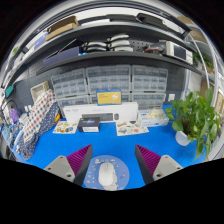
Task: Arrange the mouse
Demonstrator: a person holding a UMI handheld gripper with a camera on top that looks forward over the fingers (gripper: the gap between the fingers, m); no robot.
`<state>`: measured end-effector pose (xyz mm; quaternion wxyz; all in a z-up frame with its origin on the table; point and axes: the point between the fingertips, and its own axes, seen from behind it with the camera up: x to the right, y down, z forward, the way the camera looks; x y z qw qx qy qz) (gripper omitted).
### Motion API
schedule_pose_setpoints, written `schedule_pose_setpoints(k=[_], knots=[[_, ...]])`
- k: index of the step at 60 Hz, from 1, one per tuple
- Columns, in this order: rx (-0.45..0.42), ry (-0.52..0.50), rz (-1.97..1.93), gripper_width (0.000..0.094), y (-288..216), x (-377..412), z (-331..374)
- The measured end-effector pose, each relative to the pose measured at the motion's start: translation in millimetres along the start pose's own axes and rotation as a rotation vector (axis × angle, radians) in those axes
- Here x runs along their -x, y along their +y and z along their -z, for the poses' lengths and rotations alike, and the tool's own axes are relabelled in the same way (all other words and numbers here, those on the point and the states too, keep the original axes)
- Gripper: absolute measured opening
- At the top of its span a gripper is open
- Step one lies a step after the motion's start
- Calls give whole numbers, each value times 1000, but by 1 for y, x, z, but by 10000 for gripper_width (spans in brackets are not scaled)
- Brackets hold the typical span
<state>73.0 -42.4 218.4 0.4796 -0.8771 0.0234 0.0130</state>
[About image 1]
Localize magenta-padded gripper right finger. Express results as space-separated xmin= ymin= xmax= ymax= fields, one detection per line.
xmin=134 ymin=143 xmax=184 ymax=186

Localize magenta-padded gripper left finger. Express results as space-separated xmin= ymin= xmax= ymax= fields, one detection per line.
xmin=43 ymin=143 xmax=94 ymax=187

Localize grey computer mouse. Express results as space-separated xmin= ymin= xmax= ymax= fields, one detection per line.
xmin=97 ymin=162 xmax=118 ymax=192

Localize round blue cartoon mouse pad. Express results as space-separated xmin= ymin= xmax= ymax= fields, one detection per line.
xmin=82 ymin=154 xmax=131 ymax=192

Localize navy patterned fabric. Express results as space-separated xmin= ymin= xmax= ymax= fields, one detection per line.
xmin=18 ymin=101 xmax=62 ymax=161

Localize small sticker sheet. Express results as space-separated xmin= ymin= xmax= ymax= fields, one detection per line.
xmin=52 ymin=120 xmax=79 ymax=135

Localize white and blue glove box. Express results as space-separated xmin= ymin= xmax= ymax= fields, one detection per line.
xmin=137 ymin=109 xmax=170 ymax=128

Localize small black box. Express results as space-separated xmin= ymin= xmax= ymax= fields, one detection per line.
xmin=77 ymin=116 xmax=101 ymax=133

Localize large sticker sheet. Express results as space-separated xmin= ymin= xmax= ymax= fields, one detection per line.
xmin=115 ymin=120 xmax=150 ymax=137

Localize cream crumpled gloves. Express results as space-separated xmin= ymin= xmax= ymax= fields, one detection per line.
xmin=146 ymin=108 xmax=167 ymax=120

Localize green plant in white pot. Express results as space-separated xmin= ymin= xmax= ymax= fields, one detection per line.
xmin=164 ymin=87 xmax=223 ymax=160

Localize long white keyboard box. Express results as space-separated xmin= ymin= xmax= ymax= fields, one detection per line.
xmin=62 ymin=101 xmax=140 ymax=124

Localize white checkered dotted fabric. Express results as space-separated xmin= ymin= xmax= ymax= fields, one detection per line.
xmin=22 ymin=89 xmax=57 ymax=135

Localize white open box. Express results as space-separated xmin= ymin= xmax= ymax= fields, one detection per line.
xmin=29 ymin=80 xmax=51 ymax=102

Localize yellow and blue box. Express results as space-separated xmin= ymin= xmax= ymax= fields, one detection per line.
xmin=95 ymin=88 xmax=123 ymax=106

